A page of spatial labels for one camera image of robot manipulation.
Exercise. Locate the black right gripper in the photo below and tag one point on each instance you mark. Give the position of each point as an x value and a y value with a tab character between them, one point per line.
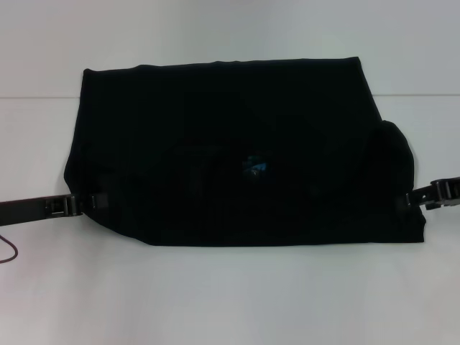
454	185

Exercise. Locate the black shirt with FREE print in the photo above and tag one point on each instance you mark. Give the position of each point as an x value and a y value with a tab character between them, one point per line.
215	143

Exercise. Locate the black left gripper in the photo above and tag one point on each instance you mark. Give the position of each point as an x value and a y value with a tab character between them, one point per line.
21	210

